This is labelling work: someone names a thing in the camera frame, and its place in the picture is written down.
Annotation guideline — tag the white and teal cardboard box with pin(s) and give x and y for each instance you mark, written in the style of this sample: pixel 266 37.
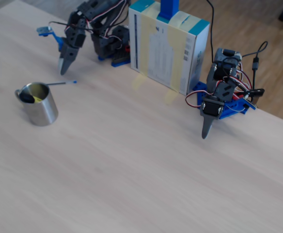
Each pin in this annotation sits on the white and teal cardboard box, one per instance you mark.
pixel 156 60

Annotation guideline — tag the black object inside cup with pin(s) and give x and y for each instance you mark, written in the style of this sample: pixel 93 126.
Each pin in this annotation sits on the black object inside cup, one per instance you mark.
pixel 26 97

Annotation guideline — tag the small wrist camera board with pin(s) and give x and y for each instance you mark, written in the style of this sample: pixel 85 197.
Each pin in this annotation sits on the small wrist camera board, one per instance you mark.
pixel 43 31

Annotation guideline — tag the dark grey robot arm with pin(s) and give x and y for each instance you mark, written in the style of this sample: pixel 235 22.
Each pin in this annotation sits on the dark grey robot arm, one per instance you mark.
pixel 102 41

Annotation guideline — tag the blue camera mount bracket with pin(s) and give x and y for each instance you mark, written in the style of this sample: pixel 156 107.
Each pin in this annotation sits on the blue camera mount bracket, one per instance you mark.
pixel 58 40

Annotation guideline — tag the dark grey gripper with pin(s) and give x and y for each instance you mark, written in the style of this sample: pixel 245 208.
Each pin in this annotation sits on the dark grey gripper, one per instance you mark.
pixel 69 53

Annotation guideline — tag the yellow paper inside cup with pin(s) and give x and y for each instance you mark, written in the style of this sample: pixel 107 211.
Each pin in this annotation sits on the yellow paper inside cup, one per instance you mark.
pixel 37 99

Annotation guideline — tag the silver metal cup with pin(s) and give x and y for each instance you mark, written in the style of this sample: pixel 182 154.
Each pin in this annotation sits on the silver metal cup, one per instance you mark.
pixel 42 111

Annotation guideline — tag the blue capped ballpoint pen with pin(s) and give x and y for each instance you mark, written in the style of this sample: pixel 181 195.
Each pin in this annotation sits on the blue capped ballpoint pen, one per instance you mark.
pixel 59 83

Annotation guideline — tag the blue plastic post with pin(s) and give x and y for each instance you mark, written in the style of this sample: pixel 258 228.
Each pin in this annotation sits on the blue plastic post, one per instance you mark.
pixel 168 8

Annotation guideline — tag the yellow masking tape strip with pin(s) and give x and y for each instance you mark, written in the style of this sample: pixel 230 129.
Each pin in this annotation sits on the yellow masking tape strip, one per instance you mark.
pixel 177 60
pixel 145 48

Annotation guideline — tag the leader arm gripper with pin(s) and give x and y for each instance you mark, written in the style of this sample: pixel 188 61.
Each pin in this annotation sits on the leader arm gripper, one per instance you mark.
pixel 211 109

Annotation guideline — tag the blue robot arm base plate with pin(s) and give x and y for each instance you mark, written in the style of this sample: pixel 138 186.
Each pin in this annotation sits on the blue robot arm base plate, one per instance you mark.
pixel 119 62

